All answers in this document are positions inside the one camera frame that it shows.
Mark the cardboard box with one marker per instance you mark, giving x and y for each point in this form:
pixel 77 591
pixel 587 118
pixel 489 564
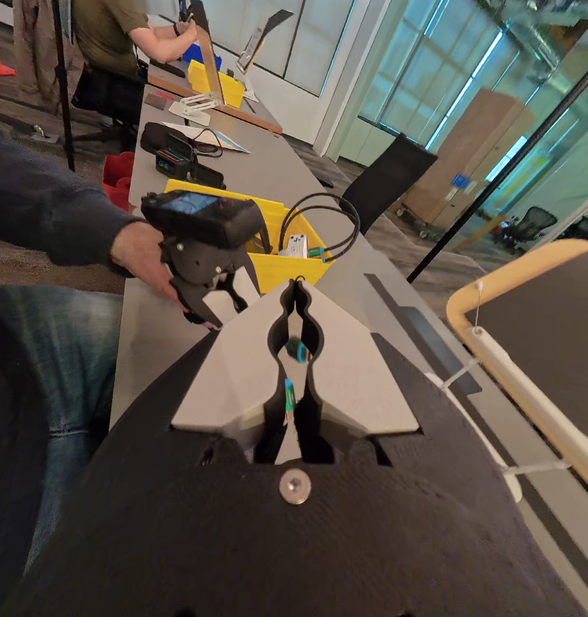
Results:
pixel 463 154

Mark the yellow plastic bin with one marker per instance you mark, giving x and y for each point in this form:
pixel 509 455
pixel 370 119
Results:
pixel 227 87
pixel 280 217

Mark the red chair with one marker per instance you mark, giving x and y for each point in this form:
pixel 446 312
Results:
pixel 116 178

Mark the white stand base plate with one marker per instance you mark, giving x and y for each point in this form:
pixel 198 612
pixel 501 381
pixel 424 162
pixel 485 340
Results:
pixel 501 472

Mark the grey panel with wooden rim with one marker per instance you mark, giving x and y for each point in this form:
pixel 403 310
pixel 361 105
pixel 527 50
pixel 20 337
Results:
pixel 554 328

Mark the person's left forearm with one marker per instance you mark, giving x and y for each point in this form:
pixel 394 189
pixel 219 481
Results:
pixel 43 207

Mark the person's left hand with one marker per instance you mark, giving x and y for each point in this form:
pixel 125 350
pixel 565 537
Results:
pixel 140 253

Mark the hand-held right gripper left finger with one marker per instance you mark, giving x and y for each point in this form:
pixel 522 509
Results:
pixel 227 376

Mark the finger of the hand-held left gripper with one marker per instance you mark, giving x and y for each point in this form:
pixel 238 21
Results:
pixel 227 304

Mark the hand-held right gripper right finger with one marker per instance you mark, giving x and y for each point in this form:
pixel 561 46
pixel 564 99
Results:
pixel 366 376

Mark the black device with coloured screen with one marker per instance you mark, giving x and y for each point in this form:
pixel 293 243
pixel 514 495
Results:
pixel 173 145

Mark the person's leg in jeans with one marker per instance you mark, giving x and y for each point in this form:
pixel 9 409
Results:
pixel 53 386

